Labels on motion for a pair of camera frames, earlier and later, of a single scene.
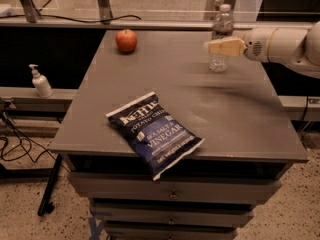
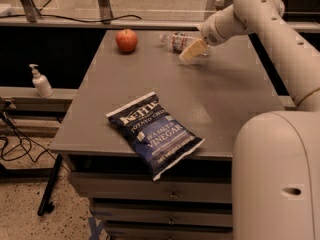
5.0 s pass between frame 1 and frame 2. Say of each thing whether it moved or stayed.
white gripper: moved
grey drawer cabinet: stayed
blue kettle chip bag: stayed
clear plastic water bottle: moved
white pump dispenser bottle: stayed
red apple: stayed
